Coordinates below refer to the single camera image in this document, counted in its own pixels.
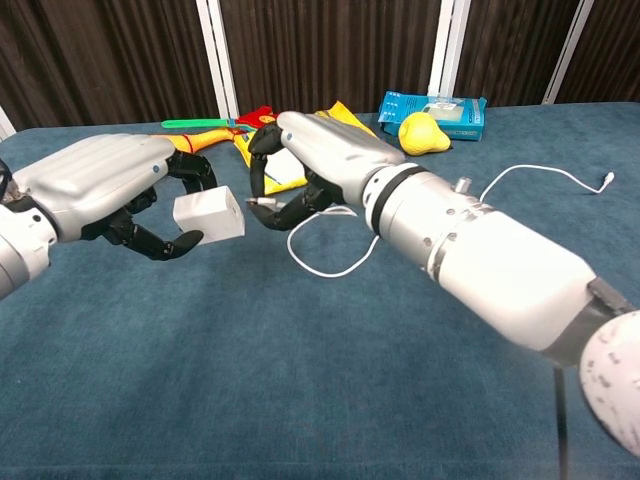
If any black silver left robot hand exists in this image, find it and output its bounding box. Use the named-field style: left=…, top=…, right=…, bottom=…
left=12, top=133, right=219, bottom=262

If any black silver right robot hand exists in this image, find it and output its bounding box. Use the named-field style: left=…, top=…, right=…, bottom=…
left=247, top=110, right=406, bottom=232

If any white charger block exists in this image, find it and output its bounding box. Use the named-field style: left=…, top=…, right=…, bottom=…
left=172, top=186, right=246, bottom=246

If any white charger with cable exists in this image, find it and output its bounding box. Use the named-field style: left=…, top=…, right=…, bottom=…
left=245, top=164, right=616, bottom=279

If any yellow snack bag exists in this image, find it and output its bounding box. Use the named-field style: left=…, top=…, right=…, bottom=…
left=232, top=100, right=379, bottom=196

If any red hand clapper toy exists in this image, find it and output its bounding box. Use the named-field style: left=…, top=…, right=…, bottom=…
left=160, top=104, right=279, bottom=132

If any yellow pear toy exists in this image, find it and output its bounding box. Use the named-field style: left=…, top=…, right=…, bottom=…
left=397, top=111, right=452, bottom=157

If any dark brown pleated curtain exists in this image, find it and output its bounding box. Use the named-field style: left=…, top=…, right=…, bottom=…
left=0, top=0, right=640, bottom=132

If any yellow rubber chicken toy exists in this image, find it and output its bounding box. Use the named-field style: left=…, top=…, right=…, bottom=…
left=149, top=127, right=251, bottom=154

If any blue packaged item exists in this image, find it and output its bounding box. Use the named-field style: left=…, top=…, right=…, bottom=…
left=377, top=90, right=489, bottom=142

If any teal table cloth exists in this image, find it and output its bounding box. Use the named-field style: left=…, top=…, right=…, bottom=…
left=0, top=101, right=640, bottom=480

